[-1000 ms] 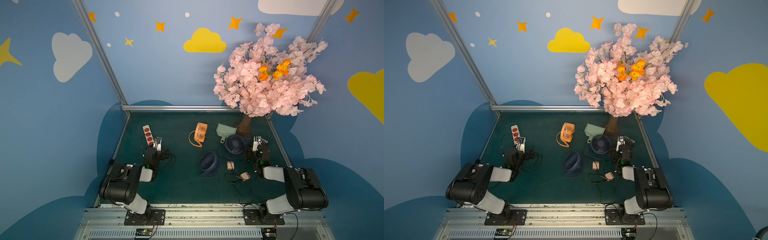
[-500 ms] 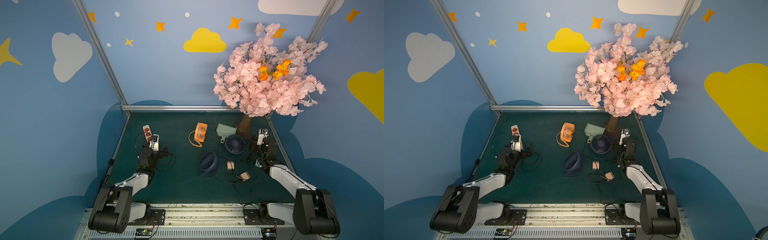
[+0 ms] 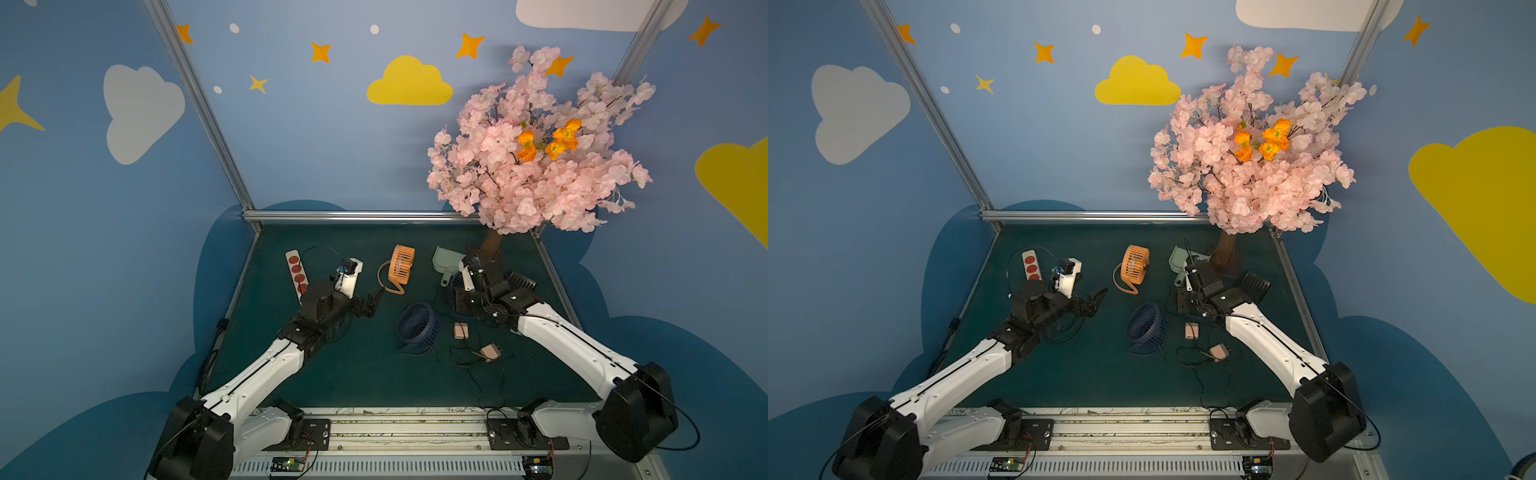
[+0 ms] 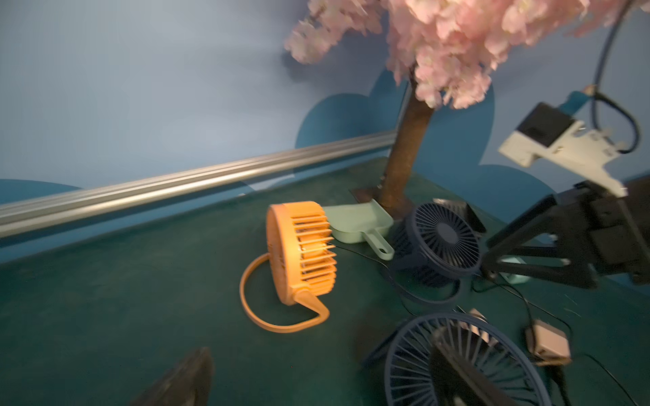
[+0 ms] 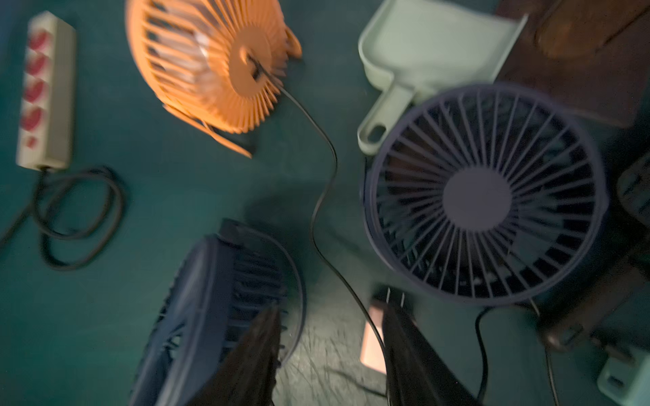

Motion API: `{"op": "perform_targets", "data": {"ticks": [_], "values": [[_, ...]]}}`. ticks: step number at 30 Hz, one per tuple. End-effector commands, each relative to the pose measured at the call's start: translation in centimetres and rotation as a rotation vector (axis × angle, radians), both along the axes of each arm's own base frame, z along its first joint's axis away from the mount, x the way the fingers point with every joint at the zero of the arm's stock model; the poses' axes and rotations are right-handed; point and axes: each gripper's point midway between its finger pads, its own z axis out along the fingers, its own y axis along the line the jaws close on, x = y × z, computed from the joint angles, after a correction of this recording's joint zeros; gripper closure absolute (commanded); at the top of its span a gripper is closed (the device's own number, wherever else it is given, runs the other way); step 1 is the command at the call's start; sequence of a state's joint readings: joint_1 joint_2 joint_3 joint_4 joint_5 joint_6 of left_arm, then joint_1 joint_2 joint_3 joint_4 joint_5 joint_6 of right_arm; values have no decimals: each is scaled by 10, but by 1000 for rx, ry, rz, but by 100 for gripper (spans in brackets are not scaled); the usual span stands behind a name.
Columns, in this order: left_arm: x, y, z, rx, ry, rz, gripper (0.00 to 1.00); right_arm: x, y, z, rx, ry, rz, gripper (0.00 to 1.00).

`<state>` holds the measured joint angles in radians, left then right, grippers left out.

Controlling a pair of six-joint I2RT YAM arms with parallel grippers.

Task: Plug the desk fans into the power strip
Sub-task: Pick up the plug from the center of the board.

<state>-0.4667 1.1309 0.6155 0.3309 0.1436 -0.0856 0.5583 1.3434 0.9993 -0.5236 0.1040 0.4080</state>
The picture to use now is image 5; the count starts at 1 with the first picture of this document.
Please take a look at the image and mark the black power strip cable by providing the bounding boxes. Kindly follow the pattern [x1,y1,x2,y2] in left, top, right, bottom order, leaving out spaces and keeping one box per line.
[0,166,127,272]

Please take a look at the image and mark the mint green dustpan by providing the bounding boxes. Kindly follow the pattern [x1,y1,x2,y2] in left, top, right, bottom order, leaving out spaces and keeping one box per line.
[357,1,529,156]

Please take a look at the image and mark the navy desk fan front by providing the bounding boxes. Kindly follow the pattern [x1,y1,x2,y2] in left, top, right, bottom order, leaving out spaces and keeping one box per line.
[129,219,306,405]

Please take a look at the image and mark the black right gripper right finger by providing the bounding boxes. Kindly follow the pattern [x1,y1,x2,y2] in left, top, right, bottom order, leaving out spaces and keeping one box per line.
[382,304,479,406]

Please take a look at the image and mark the mint green power adapter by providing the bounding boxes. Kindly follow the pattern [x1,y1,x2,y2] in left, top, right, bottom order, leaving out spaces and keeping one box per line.
[597,346,650,406]

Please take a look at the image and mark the navy desk fan upright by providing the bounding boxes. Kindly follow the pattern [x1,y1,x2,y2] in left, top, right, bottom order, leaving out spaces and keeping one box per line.
[362,83,609,306]

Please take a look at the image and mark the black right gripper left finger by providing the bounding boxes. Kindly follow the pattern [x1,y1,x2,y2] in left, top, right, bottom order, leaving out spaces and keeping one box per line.
[188,306,281,406]

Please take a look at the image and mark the brown tree base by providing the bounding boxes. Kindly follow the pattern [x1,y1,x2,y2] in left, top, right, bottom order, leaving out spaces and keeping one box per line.
[495,1,649,128]

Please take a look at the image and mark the white red power strip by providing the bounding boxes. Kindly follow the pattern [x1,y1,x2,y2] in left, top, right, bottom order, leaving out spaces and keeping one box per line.
[16,11,77,171]

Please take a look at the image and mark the orange desk fan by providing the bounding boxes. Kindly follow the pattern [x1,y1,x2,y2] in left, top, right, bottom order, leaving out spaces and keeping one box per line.
[125,1,302,157]

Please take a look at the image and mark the black orange fan cable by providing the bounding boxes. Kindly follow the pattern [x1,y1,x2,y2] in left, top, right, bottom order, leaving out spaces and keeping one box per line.
[247,55,392,406]

